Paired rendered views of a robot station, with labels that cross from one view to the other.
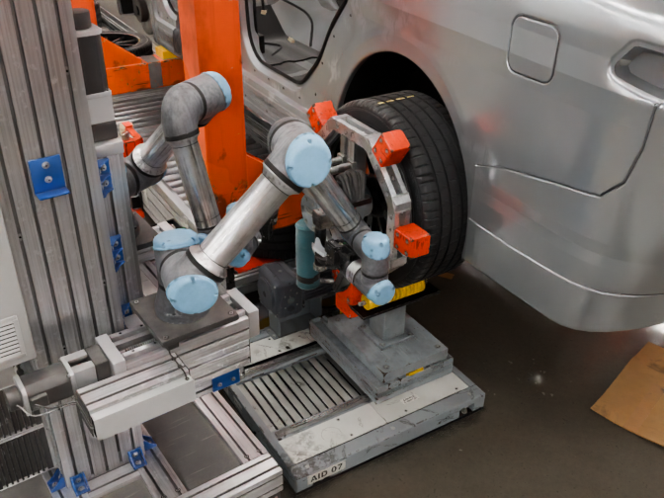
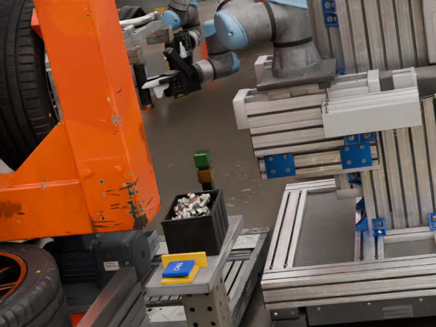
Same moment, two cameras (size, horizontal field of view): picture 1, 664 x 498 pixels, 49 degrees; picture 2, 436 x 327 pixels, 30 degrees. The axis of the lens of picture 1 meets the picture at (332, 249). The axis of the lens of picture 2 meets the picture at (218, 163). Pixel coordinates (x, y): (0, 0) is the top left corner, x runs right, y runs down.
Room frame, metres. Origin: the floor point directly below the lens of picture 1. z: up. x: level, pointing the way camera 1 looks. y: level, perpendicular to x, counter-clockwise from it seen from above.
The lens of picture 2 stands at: (3.80, 2.28, 1.32)
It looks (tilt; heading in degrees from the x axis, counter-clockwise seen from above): 17 degrees down; 229
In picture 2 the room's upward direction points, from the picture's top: 11 degrees counter-clockwise
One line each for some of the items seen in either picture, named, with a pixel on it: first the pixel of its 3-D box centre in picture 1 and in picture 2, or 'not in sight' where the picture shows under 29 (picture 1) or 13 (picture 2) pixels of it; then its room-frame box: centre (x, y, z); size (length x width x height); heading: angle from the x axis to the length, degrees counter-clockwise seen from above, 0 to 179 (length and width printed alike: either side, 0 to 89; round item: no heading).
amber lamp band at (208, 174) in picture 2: not in sight; (205, 174); (2.35, 0.55, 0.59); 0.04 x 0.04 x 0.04; 32
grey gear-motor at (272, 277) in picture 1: (309, 292); (88, 276); (2.54, 0.09, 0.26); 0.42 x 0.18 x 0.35; 122
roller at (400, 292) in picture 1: (393, 292); not in sight; (2.18, -0.22, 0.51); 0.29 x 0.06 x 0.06; 122
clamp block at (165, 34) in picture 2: (328, 215); (159, 34); (1.97, 0.01, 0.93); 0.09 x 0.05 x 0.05; 122
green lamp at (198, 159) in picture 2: not in sight; (202, 159); (2.35, 0.55, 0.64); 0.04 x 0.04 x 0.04; 32
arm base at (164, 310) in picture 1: (181, 291); not in sight; (1.64, 0.40, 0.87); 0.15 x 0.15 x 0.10
